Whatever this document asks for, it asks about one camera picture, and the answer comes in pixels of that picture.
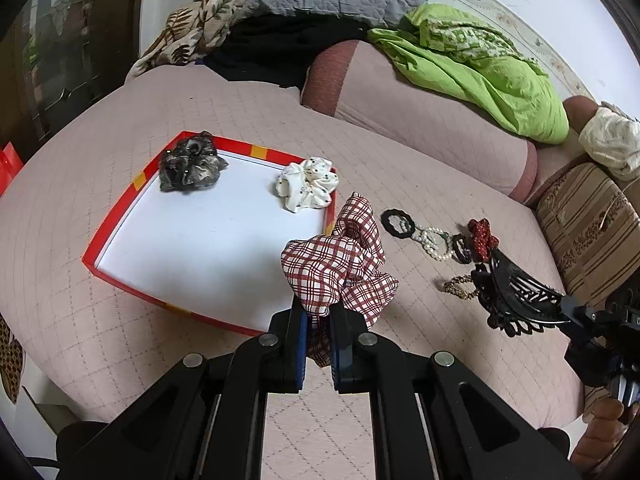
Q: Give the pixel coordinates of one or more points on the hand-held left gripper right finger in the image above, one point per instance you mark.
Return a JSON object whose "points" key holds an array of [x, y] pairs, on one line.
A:
{"points": [[338, 355]]}

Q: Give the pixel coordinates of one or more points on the person's right hand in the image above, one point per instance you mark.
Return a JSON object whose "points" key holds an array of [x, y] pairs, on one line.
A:
{"points": [[597, 430]]}

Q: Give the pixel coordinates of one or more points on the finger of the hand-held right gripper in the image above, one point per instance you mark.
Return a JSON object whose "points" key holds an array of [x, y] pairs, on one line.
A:
{"points": [[582, 312], [585, 362]]}

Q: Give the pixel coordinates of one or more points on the red polka dot bow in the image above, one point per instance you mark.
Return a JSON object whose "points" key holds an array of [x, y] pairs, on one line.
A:
{"points": [[482, 240]]}

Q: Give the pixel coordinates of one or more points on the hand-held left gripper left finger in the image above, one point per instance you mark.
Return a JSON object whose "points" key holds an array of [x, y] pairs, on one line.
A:
{"points": [[300, 355]]}

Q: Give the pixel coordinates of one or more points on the beige leaf print cloth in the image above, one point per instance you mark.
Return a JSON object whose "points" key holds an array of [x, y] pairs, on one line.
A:
{"points": [[220, 5]]}

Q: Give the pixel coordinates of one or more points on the black cloth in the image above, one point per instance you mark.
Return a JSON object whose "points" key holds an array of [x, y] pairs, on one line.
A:
{"points": [[280, 50]]}

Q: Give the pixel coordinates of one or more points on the red plaid scrunchie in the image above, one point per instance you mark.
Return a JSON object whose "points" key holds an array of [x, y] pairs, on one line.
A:
{"points": [[325, 270]]}

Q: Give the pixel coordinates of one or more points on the wooden glass door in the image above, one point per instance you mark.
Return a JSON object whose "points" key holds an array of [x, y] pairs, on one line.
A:
{"points": [[50, 60]]}

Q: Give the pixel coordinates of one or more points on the cream cloth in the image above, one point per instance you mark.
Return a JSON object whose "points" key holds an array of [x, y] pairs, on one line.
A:
{"points": [[610, 140]]}

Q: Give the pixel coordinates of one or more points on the brown striped cushion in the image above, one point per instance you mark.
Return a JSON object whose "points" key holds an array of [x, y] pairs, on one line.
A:
{"points": [[590, 230]]}

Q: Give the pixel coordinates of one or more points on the green blanket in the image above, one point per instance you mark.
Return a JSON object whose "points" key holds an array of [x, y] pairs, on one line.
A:
{"points": [[475, 85]]}

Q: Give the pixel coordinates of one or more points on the dark grey scrunchie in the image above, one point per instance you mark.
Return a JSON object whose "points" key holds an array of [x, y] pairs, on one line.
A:
{"points": [[192, 165]]}

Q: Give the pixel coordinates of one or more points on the brown patterned cloth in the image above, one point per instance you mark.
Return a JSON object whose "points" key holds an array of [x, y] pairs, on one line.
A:
{"points": [[10, 360]]}

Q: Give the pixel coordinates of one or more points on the pink bolster pillow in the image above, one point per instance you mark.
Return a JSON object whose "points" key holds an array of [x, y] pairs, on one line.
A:
{"points": [[562, 165], [410, 115]]}

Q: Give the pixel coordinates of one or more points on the black hair claw clip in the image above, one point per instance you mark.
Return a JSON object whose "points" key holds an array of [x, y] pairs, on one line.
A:
{"points": [[520, 310]]}

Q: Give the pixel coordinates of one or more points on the white dotted scrunchie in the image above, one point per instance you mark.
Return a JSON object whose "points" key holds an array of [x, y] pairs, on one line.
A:
{"points": [[305, 182]]}

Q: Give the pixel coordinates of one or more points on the red box lid tray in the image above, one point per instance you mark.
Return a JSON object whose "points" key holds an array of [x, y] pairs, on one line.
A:
{"points": [[200, 240]]}

